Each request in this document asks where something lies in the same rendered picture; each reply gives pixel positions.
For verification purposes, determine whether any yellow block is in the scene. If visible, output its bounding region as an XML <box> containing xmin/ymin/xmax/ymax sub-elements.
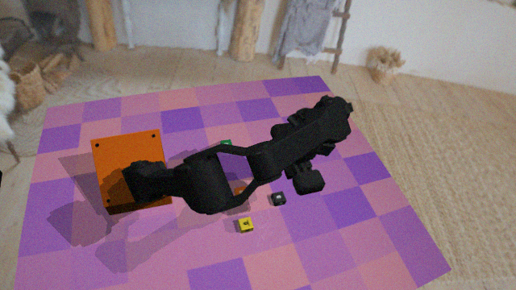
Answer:
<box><xmin>237</xmin><ymin>217</ymin><xmax>254</xmax><ymax>233</ymax></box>

